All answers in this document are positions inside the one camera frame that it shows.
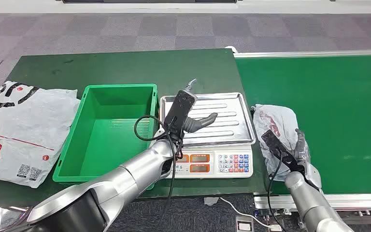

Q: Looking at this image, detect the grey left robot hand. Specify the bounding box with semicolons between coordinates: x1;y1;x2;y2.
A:
183;78;218;134

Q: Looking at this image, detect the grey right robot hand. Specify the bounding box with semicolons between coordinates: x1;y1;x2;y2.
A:
291;128;312;170

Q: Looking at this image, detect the small grey parcel bag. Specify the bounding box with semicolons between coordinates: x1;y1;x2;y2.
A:
251;104;311;183

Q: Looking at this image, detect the green conveyor belt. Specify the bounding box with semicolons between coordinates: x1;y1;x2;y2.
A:
233;49;371;225

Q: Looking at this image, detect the steel weighing tray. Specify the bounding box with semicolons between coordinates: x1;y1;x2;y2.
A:
159;92;257;148

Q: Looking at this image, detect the white electronic scale base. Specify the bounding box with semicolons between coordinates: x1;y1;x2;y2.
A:
172;145;254;179

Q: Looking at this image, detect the small green circuit board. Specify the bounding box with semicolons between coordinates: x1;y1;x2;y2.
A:
254;208;290;223

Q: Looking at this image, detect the green plastic crate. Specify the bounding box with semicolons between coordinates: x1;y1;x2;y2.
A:
52;84;159;190

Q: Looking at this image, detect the large flat grey mailer bag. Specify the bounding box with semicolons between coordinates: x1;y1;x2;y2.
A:
0;80;81;189

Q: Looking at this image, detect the shiny chrome round base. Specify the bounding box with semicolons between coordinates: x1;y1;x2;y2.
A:
0;205;33;232

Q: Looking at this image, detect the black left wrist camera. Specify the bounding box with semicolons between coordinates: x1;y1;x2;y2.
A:
164;90;197;135

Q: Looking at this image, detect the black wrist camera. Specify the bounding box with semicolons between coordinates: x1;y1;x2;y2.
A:
164;90;197;135
261;129;301;172

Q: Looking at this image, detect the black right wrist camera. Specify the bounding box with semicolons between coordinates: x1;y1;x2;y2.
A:
261;129;301;172

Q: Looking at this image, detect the black right camera cable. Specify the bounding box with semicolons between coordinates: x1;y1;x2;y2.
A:
267;153;285;232

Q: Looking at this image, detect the black camera cable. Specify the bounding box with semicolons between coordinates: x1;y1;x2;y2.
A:
267;153;285;232
134;115;185;225

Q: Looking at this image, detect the black left camera cable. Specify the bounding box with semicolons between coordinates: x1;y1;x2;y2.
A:
134;115;185;225

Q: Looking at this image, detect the thin white floor cable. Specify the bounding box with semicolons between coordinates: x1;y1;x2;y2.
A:
219;197;282;231

